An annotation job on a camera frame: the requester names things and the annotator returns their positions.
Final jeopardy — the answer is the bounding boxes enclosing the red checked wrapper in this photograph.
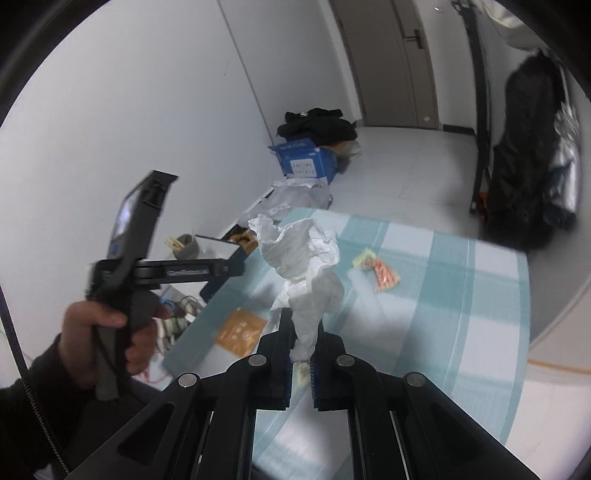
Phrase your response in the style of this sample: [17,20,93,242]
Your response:
[353,248,401,293]

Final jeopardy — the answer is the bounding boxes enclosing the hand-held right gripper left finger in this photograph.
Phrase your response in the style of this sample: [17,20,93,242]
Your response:
[68,308,296,480]

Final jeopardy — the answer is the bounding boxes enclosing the person's left hand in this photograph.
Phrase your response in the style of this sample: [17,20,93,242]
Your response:
[60,299,170,391]

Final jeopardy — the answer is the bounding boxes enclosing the brown gold patterned sachet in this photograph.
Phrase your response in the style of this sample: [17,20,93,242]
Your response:
[216,308,269,356]

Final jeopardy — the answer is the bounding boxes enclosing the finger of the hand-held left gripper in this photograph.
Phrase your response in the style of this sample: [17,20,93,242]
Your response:
[134,257,245,280]

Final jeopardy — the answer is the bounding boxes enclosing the grey plastic mailer bag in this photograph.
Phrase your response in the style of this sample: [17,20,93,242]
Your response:
[261,178,333,217]

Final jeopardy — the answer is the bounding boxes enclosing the large white tissue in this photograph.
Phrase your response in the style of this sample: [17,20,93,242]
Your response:
[248,213,345,363]

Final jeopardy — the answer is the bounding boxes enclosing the black framed door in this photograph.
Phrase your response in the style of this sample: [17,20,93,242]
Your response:
[450,0,492,215]

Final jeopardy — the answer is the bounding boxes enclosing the brown paper bag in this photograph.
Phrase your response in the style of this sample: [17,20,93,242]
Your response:
[330,138,363,162]

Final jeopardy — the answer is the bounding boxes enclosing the blue cardboard box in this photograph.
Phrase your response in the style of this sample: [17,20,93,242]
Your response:
[269,137,340,185]

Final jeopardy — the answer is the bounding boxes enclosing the black hanging jacket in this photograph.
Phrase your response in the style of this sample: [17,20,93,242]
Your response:
[487,48,561,252]

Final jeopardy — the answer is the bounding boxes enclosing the grey door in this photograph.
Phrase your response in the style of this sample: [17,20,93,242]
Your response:
[330,0,439,130]

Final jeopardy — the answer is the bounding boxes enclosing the grey cup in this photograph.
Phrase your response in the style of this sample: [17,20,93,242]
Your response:
[178,234,200,261]

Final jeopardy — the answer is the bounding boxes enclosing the checked tablecloth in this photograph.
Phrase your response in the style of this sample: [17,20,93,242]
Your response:
[161,208,529,480]

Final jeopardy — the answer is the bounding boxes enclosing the black cable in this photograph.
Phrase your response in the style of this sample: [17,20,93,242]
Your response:
[0,286,71,476]

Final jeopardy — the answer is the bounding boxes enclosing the black clothes pile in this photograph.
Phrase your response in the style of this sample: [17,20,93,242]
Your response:
[277,107,358,145]

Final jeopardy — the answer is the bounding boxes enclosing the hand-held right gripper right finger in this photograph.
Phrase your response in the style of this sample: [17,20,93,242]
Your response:
[310,330,543,480]

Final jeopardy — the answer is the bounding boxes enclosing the brown patterned box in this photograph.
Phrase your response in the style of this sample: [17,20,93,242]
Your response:
[228,230,259,252]

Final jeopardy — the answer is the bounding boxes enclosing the tangled cables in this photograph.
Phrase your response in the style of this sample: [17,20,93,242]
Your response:
[157,295,199,352]

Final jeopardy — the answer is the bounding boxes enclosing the person's left forearm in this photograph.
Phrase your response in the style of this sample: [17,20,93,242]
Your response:
[0,335,139,480]

